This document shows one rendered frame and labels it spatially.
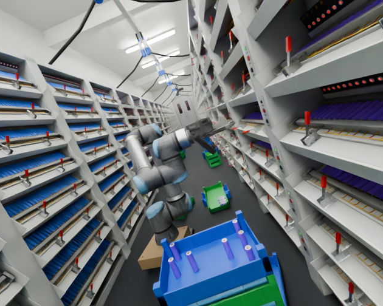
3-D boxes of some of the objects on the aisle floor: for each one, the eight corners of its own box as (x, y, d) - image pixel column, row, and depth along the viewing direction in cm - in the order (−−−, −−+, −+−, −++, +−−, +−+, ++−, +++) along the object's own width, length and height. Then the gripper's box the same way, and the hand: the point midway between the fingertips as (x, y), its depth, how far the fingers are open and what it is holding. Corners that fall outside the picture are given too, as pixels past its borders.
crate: (230, 206, 179) (228, 201, 174) (210, 213, 180) (208, 208, 176) (222, 186, 204) (220, 180, 200) (204, 192, 205) (202, 187, 201)
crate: (291, 325, 76) (286, 309, 75) (242, 322, 83) (236, 309, 82) (279, 263, 104) (276, 252, 102) (244, 266, 111) (239, 255, 109)
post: (324, 295, 81) (172, -224, 50) (310, 277, 91) (175, -171, 59) (370, 282, 80) (244, -264, 48) (352, 265, 89) (236, -202, 57)
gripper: (183, 127, 79) (232, 107, 77) (185, 125, 89) (227, 108, 87) (191, 146, 80) (239, 127, 78) (192, 142, 91) (233, 125, 89)
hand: (232, 124), depth 83 cm, fingers open, 3 cm apart
